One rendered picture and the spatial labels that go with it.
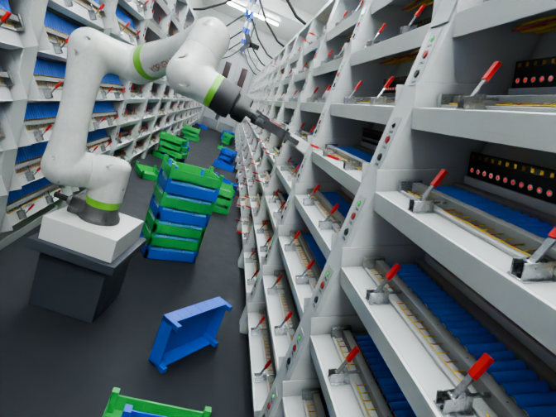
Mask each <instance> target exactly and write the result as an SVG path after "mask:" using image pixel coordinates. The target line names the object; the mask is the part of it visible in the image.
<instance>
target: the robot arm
mask: <svg viewBox="0 0 556 417"><path fill-rule="evenodd" d="M229 45H230V35H229V32H228V29H227V27H226V26H225V25H224V24H223V23H222V22H221V21H220V20H218V19H217V18H215V17H202V18H200V19H199V20H198V21H197V22H195V23H194V24H193V25H191V26H189V27H188V28H186V29H185V30H183V31H182V32H180V33H178V34H176V35H173V36H170V37H168V38H165V39H162V40H158V41H152V42H148V43H145V44H142V45H139V46H132V45H129V44H127V43H124V42H121V41H119V40H116V39H114V38H112V37H111V36H107V35H105V34H103V33H102V32H101V31H98V30H96V29H93V28H91V27H80V28H78V29H76V30H74V31H73V32H72V33H71V34H70V36H69V39H68V48H67V59H66V68H65V80H64V85H63V90H62V94H61V99H60V106H59V109H58V113H57V116H56V120H55V125H54V127H53V130H52V133H51V135H50V139H49V141H48V144H47V147H46V150H45V152H44V155H43V156H42V159H41V172H42V174H43V175H44V176H45V177H46V178H47V179H48V180H49V181H50V182H51V183H54V184H56V185H66V186H73V187H80V188H86V189H87V192H86V194H77V195H71V196H67V195H65V194H62V193H59V192H57V191H56V192H55V193H54V197H56V198H58V199H62V200H64V201H66V203H67V204H68V205H69V206H68V207H67V210H66V211H68V212H70V213H77V214H78V216H79V217H80V218H81V219H82V220H84V221H85V222H87V223H91V224H94V225H99V226H105V227H111V226H115V225H118V224H119V222H120V217H119V208H120V205H121V203H122V201H123V197H124V194H125V192H126V188H127V183H128V180H129V177H130V174H131V170H132V168H131V166H130V165H129V163H127V162H126V161H125V160H122V159H120V158H117V157H115V156H106V155H101V154H95V153H90V152H87V151H86V150H85V149H86V143H87V137H88V132H89V124H90V120H91V116H92V112H93V106H94V104H95V100H96V98H97V94H98V90H99V87H100V84H101V82H102V79H103V76H104V75H106V74H115V75H118V76H120V77H122V78H124V79H127V80H129V81H131V82H133V83H135V84H148V83H150V82H153V81H155V80H158V79H160V78H162V77H164V76H166V78H167V81H168V84H169V85H170V87H171V88H172V89H173V90H174V91H175V92H176V93H178V94H180V95H182V96H185V97H187V98H191V99H193V100H195V101H197V102H199V103H202V104H203V105H204V106H206V107H207V108H210V109H211V110H213V111H214V113H216V117H215V119H216V120H218V119H219V117H227V115H228V114H230V117H231V118H232V119H233V120H235V121H237V122H239V123H241V122H242V121H243V119H244V118H245V117H248V118H250V119H251V121H250V122H251V123H252V124H254V125H257V126H258V127H260V128H262V129H266V130H267V131H269V132H271V133H273V134H275V135H276V136H278V137H279V138H281V139H282V140H283V143H286V142H287V143H288V144H290V145H291V146H293V147H294V148H296V149H298V150H299V151H302V152H303V153H305V154H306V153H307V151H308V149H309V148H310V146H311V145H310V144H309V143H308V142H306V141H304V140H303V139H301V138H299V137H297V136H296V135H295V134H293V133H292V132H290V131H289V129H288V128H287V129H286V130H285V129H284V128H282V127H280V126H278V125H277V124H275V123H273V122H272V121H271V120H270V119H269V118H268V117H267V116H266V115H264V114H262V112H261V111H259V110H256V111H253V110H252V109H250V107H251V106H252V104H253V101H254V100H253V98H251V97H249V96H247V95H246V94H244V93H243V94H240V92H241V91H242V88H241V87H239V86H237V81H236V82H235V83H233V82H232V81H230V80H229V79H226V78H225V77H223V76H222V75H220V74H219V73H217V72H216V71H215V68H216V66H217V65H218V63H219V61H220V60H221V59H222V58H223V56H224V55H225V54H226V52H227V51H228V48H229Z"/></svg>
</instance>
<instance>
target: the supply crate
mask: <svg viewBox="0 0 556 417"><path fill-rule="evenodd" d="M168 157H169V156H168V155H166V154H165V155H164V158H163V161H162V163H161V168H162V170H163V171H164V172H165V174H166V175H167V176H168V178H170V179H174V180H180V181H184V182H188V183H192V184H196V185H202V186H206V187H209V188H214V189H220V188H221V185H222V182H223V178H224V176H223V175H220V176H219V177H218V176H217V175H216V174H215V173H214V172H213V168H214V167H213V166H210V167H209V170H208V169H204V168H201V167H198V166H194V165H188V164H185V163H182V162H178V161H172V162H171V166H170V165H169V164H168V161H169V159H168ZM173 162H176V164H175V163H173ZM176 166H178V169H176V168H175V167H176ZM202 169H204V170H205V172H204V176H202V175H200V173H201V170H202Z"/></svg>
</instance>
